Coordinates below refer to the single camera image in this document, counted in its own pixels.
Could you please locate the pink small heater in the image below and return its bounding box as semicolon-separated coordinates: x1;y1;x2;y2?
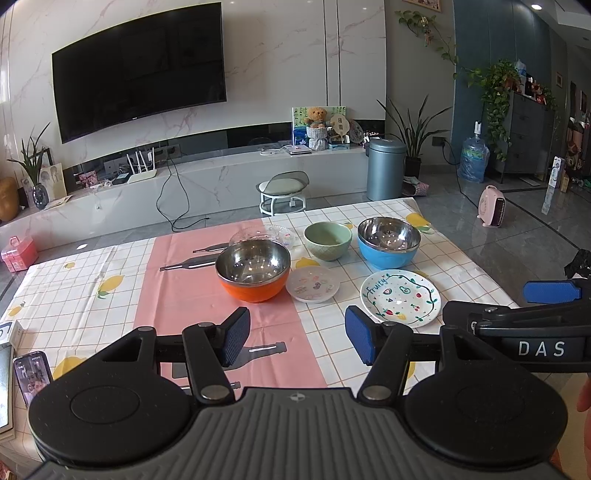
477;185;506;228

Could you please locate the smartphone on stand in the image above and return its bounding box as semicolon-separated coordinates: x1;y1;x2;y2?
13;351;53;407

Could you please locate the small white sticker plate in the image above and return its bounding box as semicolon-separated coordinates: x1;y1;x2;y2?
286;266;341;303

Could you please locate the black power cable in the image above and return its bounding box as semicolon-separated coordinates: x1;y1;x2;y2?
155;154;212;233

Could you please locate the black wall television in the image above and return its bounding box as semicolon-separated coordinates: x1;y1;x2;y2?
52;3;226;143

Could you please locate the grey metal trash can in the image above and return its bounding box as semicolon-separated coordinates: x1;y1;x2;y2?
367;138;407;201

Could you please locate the tall green floor plant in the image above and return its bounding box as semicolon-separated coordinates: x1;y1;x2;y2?
378;95;452;179

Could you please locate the person's hand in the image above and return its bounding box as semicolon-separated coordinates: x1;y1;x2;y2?
577;378;591;412

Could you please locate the pink storage box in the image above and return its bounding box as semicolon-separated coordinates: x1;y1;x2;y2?
1;236;39;273

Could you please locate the trailing ivy plant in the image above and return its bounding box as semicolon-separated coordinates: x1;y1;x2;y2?
467;59;521;162

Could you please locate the clear glass plate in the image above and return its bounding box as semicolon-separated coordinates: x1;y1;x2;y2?
228;225;297;250

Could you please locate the white wifi router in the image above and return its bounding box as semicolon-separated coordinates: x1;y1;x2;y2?
126;149;157;184

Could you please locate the green ceramic bowl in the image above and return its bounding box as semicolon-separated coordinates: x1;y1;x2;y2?
304;222;353;262

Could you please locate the white rolling stool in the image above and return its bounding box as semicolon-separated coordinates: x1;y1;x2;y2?
256;171;310;217

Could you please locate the potted plant in blue vase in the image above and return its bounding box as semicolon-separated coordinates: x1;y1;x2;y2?
8;123;52;210

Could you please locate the dark drawer cabinet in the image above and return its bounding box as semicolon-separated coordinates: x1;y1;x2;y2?
494;93;555;178

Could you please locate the blue steel bowl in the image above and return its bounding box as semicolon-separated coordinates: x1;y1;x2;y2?
358;217;422;270

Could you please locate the brown round vase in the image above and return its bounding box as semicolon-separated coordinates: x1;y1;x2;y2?
0;177;20;222

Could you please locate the orange steel bowl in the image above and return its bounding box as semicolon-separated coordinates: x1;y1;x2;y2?
214;239;291;303

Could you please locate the colourful picture board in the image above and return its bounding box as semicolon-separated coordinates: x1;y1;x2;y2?
291;106;349;149

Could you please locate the white fruity painted plate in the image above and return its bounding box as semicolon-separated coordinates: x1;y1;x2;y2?
361;269;442;328

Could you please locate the teddy bear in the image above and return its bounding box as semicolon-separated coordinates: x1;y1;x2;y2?
304;107;328;151

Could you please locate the framed photo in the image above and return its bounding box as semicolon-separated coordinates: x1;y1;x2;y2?
40;163;67;201

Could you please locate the blue water jug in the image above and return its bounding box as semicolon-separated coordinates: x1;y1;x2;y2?
459;121;490;183

